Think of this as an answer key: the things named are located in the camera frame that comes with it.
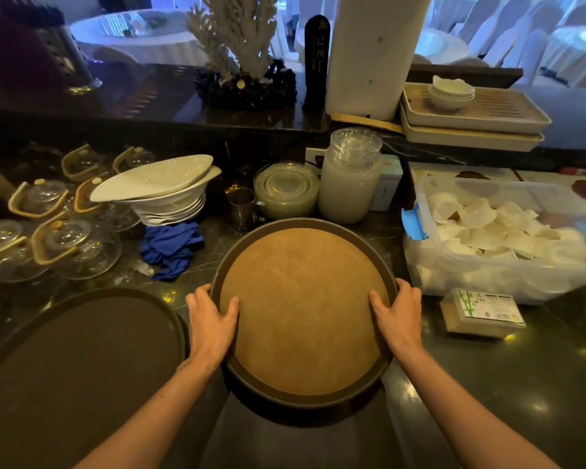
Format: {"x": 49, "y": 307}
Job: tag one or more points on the person's right hand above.
{"x": 400, "y": 324}

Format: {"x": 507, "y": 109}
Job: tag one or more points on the person's left hand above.
{"x": 210, "y": 332}

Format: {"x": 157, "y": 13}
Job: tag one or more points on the person's right thumb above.
{"x": 378, "y": 307}

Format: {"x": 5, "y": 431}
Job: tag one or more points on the person's left thumb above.
{"x": 233, "y": 315}

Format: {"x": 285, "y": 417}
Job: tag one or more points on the round tray with cork mat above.
{"x": 305, "y": 312}

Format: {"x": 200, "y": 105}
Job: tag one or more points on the person's right forearm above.
{"x": 459, "y": 415}

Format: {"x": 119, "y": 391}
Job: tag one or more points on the person's left forearm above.
{"x": 161, "y": 415}

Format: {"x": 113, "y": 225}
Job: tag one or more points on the blue cloth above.
{"x": 172, "y": 249}

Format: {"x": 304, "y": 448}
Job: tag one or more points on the blue bin latch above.
{"x": 414, "y": 223}

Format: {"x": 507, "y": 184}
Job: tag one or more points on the small metal cup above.
{"x": 242, "y": 209}

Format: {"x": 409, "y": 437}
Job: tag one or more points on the toothpick box with green print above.
{"x": 486, "y": 312}

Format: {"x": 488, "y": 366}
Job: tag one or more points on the frosted white jar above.
{"x": 349, "y": 192}

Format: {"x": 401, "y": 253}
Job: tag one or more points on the white cardboard box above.
{"x": 389, "y": 185}

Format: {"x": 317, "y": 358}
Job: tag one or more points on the clear plastic storage bin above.
{"x": 498, "y": 278}

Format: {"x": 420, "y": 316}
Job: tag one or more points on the stack of clear round lids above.
{"x": 286, "y": 190}

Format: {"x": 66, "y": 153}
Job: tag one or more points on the person's grey clothing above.
{"x": 298, "y": 439}

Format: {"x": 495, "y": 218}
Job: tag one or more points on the pile of white ceramic spoons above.
{"x": 508, "y": 234}

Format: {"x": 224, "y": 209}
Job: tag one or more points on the printed cardboard box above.
{"x": 566, "y": 183}
{"x": 459, "y": 171}

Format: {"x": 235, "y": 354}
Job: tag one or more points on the white power socket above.
{"x": 315, "y": 157}

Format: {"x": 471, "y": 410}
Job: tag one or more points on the stack of glass dishes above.
{"x": 355, "y": 144}

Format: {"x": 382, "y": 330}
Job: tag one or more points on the dark round tray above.
{"x": 73, "y": 380}

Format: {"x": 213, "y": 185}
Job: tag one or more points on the wooden stick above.
{"x": 366, "y": 123}

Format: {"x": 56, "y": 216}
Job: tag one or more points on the stack of small white bowls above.
{"x": 451, "y": 95}

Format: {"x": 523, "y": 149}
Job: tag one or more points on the beige slotted tray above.
{"x": 498, "y": 109}

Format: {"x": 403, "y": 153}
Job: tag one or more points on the black sign plaque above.
{"x": 317, "y": 63}

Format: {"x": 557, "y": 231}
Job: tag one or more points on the white cylinder column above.
{"x": 376, "y": 53}

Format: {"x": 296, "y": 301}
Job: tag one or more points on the white coral ornament black base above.
{"x": 239, "y": 53}

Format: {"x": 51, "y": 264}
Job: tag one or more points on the round white banquet table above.
{"x": 136, "y": 36}

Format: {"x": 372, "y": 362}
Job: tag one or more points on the row of white covered chairs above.
{"x": 512, "y": 29}

